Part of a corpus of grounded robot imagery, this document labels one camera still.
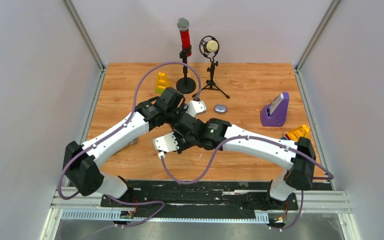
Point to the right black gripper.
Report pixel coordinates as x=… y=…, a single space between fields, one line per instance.
x=181 y=146

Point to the lavender earbud charging case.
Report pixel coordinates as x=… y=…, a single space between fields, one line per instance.
x=220 y=109

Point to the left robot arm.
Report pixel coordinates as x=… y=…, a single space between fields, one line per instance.
x=82 y=161

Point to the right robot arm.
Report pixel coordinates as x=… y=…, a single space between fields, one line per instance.
x=296 y=158

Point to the black round-base mic stand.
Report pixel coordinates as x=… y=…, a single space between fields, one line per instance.
x=185 y=85

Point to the yellow green toy block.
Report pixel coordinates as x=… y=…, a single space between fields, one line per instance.
x=162 y=82

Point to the black tripod mic stand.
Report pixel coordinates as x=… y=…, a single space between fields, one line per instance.
x=210 y=83

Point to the silver glitter microphone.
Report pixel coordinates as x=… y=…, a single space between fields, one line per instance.
x=132 y=142

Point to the cream condenser microphone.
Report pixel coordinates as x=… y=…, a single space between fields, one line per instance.
x=209 y=47

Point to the purple phone stand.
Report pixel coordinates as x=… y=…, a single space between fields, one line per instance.
x=279 y=116

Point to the red microphone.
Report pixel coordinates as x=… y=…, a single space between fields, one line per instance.
x=183 y=26

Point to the white phone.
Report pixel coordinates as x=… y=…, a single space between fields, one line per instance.
x=275 y=103

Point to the yellow toy vehicle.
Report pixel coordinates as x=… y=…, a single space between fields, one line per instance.
x=296 y=133

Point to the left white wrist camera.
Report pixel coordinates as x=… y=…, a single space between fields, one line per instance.
x=195 y=108

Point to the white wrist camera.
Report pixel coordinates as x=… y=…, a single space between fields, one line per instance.
x=195 y=108
x=165 y=144

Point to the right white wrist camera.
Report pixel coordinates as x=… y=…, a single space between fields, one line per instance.
x=165 y=144

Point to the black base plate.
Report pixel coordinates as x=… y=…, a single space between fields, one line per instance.
x=204 y=199

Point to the white cable duct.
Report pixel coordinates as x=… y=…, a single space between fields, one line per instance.
x=117 y=215

